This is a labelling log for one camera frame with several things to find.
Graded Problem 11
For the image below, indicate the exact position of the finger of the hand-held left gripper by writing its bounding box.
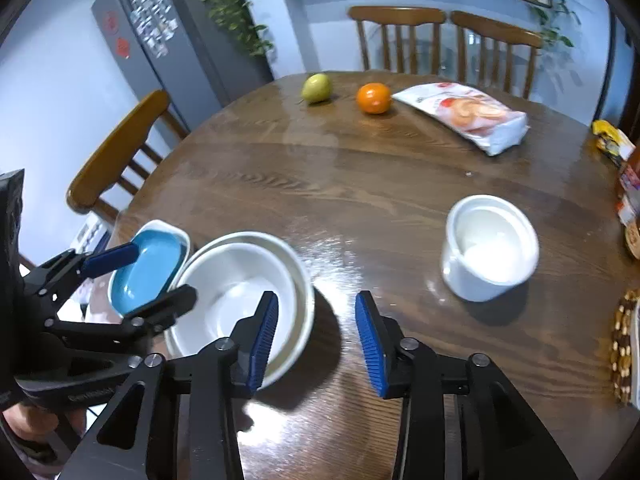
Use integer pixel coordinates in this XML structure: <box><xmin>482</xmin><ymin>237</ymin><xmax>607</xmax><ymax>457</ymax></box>
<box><xmin>22</xmin><ymin>242</ymin><xmax>144</xmax><ymax>307</ymax></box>
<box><xmin>50</xmin><ymin>285</ymin><xmax>198</xmax><ymax>344</ymax></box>

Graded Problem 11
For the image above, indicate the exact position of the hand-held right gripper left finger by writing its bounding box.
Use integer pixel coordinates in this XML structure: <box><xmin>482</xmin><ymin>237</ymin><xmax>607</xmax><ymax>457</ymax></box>
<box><xmin>57</xmin><ymin>290</ymin><xmax>280</xmax><ymax>480</ymax></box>

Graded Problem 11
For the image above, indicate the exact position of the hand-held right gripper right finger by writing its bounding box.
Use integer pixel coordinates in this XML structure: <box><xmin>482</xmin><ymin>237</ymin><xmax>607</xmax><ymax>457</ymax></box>
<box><xmin>354</xmin><ymin>291</ymin><xmax>583</xmax><ymax>480</ymax></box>

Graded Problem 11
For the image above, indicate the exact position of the medium white bowl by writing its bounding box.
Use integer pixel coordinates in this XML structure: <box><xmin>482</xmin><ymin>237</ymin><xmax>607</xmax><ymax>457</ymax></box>
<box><xmin>172</xmin><ymin>242</ymin><xmax>303</xmax><ymax>361</ymax></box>

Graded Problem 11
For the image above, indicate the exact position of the large white bowl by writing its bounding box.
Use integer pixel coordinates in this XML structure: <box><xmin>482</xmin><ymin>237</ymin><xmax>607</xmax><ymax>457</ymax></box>
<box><xmin>164</xmin><ymin>231</ymin><xmax>316</xmax><ymax>391</ymax></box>

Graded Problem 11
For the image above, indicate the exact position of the large square patterned plate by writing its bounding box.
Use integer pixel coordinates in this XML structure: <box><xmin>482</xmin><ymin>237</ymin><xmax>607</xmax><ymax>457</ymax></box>
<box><xmin>107</xmin><ymin>219</ymin><xmax>192</xmax><ymax>318</ymax></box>

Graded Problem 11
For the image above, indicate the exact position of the small deep white bowl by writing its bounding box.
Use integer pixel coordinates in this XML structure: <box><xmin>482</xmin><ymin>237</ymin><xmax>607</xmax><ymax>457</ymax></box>
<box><xmin>440</xmin><ymin>194</ymin><xmax>541</xmax><ymax>303</ymax></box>

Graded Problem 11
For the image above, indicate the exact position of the person's left hand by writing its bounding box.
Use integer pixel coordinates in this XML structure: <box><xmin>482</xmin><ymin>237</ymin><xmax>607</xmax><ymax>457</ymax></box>
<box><xmin>1</xmin><ymin>404</ymin><xmax>88</xmax><ymax>455</ymax></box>

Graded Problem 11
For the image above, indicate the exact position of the white printed box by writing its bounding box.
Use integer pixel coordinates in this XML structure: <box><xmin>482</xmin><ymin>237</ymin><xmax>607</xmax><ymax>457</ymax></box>
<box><xmin>72</xmin><ymin>210</ymin><xmax>118</xmax><ymax>261</ymax></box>

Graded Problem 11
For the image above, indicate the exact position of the curved-back wooden chair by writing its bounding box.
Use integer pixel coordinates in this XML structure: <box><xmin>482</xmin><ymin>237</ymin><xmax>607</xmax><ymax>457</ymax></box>
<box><xmin>66</xmin><ymin>90</ymin><xmax>191</xmax><ymax>226</ymax></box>

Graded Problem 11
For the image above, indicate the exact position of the grey refrigerator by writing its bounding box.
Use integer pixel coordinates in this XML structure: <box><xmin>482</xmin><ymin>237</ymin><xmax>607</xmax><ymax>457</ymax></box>
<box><xmin>91</xmin><ymin>0</ymin><xmax>276</xmax><ymax>126</ymax></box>

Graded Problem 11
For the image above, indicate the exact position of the orange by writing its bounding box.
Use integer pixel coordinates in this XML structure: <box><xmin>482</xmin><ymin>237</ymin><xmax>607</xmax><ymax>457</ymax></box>
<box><xmin>356</xmin><ymin>82</ymin><xmax>392</xmax><ymax>116</ymax></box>

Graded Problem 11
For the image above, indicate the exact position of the cluster of fridge photos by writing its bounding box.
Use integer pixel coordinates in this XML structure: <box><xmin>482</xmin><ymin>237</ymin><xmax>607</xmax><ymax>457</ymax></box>
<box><xmin>122</xmin><ymin>0</ymin><xmax>178</xmax><ymax>58</ymax></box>

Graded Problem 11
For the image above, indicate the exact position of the beaded wooden trivet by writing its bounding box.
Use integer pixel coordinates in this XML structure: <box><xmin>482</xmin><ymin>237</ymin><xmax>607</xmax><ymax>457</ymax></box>
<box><xmin>610</xmin><ymin>289</ymin><xmax>640</xmax><ymax>406</ymax></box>

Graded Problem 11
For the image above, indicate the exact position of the white snack bag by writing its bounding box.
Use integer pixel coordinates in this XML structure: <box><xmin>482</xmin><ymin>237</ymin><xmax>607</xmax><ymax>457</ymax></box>
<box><xmin>391</xmin><ymin>82</ymin><xmax>530</xmax><ymax>157</ymax></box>

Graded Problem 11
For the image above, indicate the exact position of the green pear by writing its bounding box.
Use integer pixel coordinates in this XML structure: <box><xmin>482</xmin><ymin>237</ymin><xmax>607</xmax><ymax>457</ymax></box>
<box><xmin>301</xmin><ymin>73</ymin><xmax>333</xmax><ymax>106</ymax></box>

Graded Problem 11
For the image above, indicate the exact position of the hanging green vine plant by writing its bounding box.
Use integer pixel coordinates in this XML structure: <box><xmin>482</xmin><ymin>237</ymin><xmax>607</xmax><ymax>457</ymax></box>
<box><xmin>172</xmin><ymin>0</ymin><xmax>278</xmax><ymax>58</ymax></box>

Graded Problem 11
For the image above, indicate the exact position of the group of condiment jars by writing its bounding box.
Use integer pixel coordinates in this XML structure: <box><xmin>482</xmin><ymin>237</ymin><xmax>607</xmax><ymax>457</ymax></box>
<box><xmin>617</xmin><ymin>145</ymin><xmax>640</xmax><ymax>261</ymax></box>

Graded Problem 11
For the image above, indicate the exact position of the yellow snack packet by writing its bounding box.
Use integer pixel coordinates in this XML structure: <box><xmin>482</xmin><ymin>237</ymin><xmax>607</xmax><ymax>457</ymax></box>
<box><xmin>592</xmin><ymin>120</ymin><xmax>637</xmax><ymax>168</ymax></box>

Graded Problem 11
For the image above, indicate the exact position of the slatted wooden chair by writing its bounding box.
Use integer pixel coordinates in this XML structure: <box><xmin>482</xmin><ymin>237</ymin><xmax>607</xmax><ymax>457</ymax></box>
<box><xmin>450</xmin><ymin>10</ymin><xmax>543</xmax><ymax>100</ymax></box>
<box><xmin>348</xmin><ymin>6</ymin><xmax>447</xmax><ymax>73</ymax></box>

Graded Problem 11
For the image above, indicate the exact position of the small trailing green plant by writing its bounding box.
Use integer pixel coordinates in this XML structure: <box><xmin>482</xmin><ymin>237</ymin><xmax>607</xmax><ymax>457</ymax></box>
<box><xmin>530</xmin><ymin>0</ymin><xmax>581</xmax><ymax>51</ymax></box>

